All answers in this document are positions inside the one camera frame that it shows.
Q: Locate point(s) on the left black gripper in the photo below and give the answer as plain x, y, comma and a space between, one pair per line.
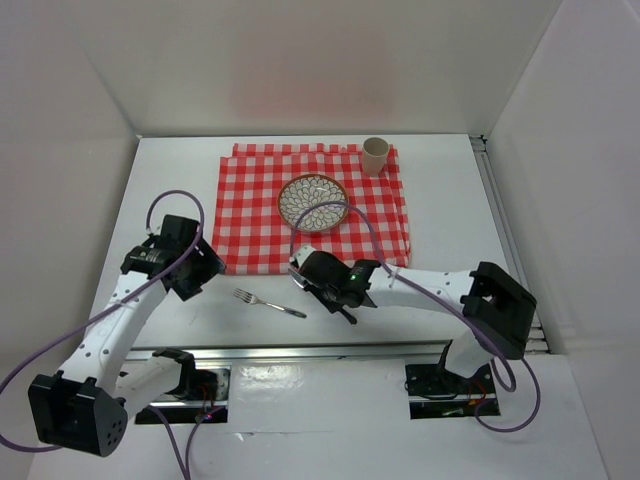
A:
209, 265

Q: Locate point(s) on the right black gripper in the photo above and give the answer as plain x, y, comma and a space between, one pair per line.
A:
331, 305

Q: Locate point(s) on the silver table knife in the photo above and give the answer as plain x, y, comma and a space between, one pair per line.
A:
298, 279

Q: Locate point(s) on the silver fork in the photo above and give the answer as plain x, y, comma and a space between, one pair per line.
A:
251, 299

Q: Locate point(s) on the red white checkered cloth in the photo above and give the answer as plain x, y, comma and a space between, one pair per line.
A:
251, 236

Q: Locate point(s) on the floral patterned plate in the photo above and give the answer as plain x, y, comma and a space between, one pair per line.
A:
312, 203

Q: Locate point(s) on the beige cup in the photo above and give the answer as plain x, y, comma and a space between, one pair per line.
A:
374, 155

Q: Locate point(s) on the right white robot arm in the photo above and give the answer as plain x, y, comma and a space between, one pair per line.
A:
496, 310

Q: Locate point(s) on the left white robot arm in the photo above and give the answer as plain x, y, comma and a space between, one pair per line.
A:
87, 404

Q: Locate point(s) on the front aluminium rail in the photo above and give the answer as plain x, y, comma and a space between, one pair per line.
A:
227, 355

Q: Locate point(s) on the aluminium rail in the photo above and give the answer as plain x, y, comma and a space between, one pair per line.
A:
537, 342
227, 355

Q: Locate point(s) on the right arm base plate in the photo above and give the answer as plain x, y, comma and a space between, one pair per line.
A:
436, 394

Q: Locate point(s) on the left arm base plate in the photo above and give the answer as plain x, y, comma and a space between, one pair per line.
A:
205, 402

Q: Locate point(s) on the right side aluminium rail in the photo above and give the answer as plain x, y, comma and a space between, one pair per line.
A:
537, 342

